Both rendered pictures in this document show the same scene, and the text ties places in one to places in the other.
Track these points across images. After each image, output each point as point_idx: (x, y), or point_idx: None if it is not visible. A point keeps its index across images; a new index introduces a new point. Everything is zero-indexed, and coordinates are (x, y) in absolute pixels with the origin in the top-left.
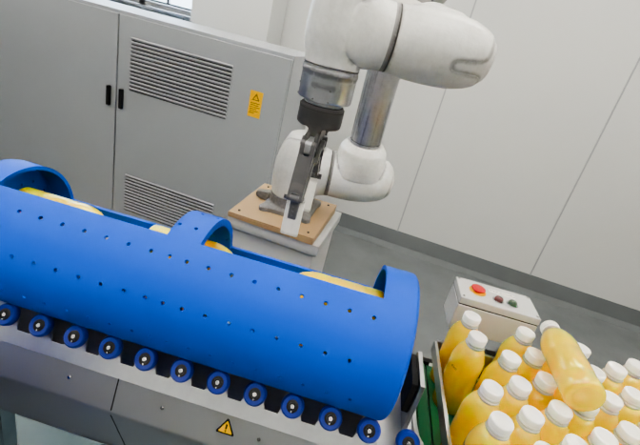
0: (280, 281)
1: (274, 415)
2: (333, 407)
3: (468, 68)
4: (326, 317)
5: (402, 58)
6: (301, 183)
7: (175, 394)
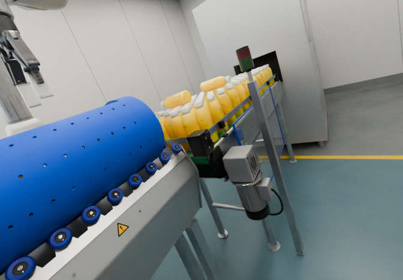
0: (69, 121)
1: (134, 193)
2: (147, 162)
3: None
4: (108, 116)
5: None
6: (29, 53)
7: (74, 254)
